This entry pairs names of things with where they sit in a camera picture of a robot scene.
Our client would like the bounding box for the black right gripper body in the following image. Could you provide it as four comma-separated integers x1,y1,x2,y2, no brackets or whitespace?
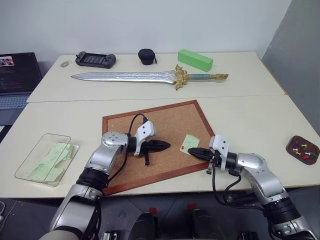
209,149,221,167

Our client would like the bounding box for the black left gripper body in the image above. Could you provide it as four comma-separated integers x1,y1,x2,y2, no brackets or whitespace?
139,139,154,167

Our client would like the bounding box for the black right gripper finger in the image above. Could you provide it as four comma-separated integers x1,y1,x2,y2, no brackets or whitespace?
189,152,212,161
187,147,212,155

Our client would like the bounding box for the green sticky note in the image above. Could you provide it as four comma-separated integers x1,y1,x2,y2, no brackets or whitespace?
36,154,71,175
26,166,66,183
48,142,75,162
179,133,200,154

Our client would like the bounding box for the brown oval tray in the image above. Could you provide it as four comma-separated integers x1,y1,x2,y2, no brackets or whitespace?
285,135,320,167

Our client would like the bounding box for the clear plastic box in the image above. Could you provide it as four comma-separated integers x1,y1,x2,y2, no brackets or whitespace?
14,133,81,188

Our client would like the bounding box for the dark rounded shape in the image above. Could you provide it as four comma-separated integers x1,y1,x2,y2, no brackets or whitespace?
187,203,219,240
134,207,159,240

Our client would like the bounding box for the silver toy sword gold hilt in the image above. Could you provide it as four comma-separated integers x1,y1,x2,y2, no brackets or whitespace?
70,63,230,92

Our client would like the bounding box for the black round zipper case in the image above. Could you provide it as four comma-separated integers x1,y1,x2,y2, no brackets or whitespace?
137,48,158,67

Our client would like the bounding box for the green rectangular block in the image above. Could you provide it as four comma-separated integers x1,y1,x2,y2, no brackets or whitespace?
177,48,214,73

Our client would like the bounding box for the grey handheld game console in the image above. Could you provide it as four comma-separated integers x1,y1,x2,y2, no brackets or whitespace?
75,50,117,70

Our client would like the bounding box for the grey open laptop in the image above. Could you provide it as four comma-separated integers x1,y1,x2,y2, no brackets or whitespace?
0,52,44,126

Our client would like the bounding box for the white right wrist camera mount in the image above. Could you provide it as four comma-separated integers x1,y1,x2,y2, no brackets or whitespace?
209,134,230,169

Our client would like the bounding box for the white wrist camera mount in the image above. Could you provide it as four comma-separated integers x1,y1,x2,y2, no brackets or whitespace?
133,121,158,157
209,134,230,169

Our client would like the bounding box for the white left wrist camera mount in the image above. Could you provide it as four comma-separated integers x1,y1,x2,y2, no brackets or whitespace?
133,121,158,157

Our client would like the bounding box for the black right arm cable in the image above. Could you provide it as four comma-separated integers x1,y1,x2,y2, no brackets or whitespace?
205,161,266,213

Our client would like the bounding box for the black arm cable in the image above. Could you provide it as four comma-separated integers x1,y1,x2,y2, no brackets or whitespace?
205,161,266,213
106,113,150,187

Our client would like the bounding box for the cork board with wood frame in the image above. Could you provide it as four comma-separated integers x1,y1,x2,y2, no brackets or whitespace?
101,99,216,197

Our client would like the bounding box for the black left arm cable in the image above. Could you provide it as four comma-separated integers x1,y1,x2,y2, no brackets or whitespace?
106,113,150,187

